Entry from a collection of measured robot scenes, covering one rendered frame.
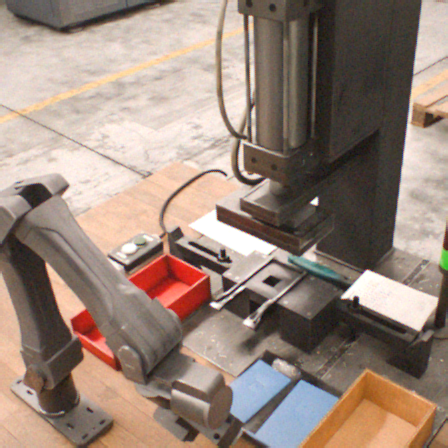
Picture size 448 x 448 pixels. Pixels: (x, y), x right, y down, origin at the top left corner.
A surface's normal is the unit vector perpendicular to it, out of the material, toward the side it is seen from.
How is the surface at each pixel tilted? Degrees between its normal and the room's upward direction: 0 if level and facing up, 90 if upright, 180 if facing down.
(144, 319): 42
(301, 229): 0
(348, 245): 90
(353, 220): 90
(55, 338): 87
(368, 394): 90
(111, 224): 0
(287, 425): 0
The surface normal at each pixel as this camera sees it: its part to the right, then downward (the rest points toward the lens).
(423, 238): -0.04, -0.82
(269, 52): -0.41, 0.53
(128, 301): 0.53, -0.43
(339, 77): 0.76, 0.34
